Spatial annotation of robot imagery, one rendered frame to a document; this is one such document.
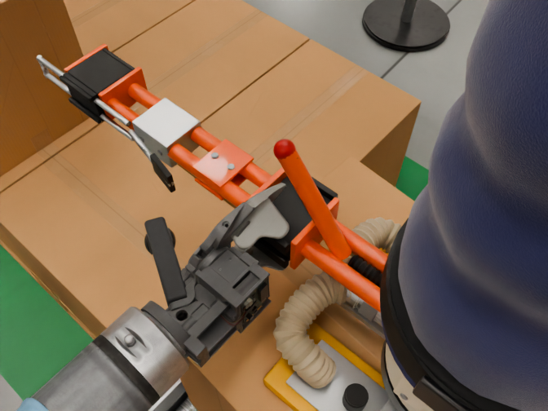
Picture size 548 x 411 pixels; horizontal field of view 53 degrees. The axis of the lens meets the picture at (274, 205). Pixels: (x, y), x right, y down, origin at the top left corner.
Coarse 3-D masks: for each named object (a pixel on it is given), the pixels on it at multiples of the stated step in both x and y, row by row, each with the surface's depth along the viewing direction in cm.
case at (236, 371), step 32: (352, 160) 87; (352, 192) 84; (384, 192) 84; (352, 224) 81; (288, 288) 75; (256, 320) 72; (320, 320) 72; (352, 320) 72; (224, 352) 70; (256, 352) 70; (192, 384) 83; (224, 384) 67; (256, 384) 67
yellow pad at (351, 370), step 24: (312, 336) 69; (336, 360) 67; (360, 360) 67; (264, 384) 67; (288, 384) 65; (336, 384) 65; (360, 384) 65; (312, 408) 64; (336, 408) 64; (360, 408) 62
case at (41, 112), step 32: (0, 0) 112; (32, 0) 116; (0, 32) 115; (32, 32) 120; (64, 32) 126; (0, 64) 119; (32, 64) 125; (64, 64) 132; (0, 96) 123; (32, 96) 130; (64, 96) 137; (0, 128) 128; (32, 128) 135; (64, 128) 143; (0, 160) 133
